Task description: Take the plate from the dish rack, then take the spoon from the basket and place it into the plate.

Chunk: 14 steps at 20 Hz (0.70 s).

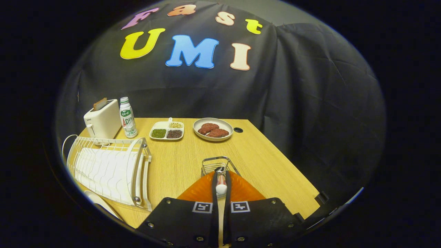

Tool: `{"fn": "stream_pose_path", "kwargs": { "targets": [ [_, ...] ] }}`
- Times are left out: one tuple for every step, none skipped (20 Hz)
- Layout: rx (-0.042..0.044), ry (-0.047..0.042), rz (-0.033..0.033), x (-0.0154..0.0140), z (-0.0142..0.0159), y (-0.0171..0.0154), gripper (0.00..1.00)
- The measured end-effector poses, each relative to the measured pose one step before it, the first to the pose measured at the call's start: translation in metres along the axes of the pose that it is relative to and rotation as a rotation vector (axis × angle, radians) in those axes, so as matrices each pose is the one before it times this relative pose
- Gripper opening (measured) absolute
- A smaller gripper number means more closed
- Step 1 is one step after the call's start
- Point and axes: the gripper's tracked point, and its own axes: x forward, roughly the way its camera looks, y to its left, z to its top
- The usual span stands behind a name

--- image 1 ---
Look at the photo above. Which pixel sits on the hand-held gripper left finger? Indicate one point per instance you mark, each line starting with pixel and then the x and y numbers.
pixel 179 220

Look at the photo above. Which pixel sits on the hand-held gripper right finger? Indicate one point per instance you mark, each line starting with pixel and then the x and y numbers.
pixel 258 220

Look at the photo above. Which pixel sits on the white round plate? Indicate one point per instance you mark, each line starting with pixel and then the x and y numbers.
pixel 100 203

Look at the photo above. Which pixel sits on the beige plate of patties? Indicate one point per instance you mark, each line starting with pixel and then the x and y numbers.
pixel 225 125

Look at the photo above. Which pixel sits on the black table edge clamp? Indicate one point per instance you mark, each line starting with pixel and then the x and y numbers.
pixel 299 218
pixel 322 198

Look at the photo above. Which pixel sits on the brown meat patty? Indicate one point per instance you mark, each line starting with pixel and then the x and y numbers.
pixel 218 133
pixel 207 127

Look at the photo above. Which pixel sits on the white divided tray of beans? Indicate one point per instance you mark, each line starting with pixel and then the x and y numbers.
pixel 162 125

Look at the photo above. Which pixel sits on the white drink bottle green label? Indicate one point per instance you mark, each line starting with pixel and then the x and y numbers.
pixel 127 119

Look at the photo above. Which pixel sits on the white toaster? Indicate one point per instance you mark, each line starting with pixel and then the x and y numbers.
pixel 105 122

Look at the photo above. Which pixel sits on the black backdrop cloth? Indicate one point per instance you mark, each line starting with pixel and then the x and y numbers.
pixel 293 86

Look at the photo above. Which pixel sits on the brown bread slice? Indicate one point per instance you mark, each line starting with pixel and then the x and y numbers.
pixel 100 104

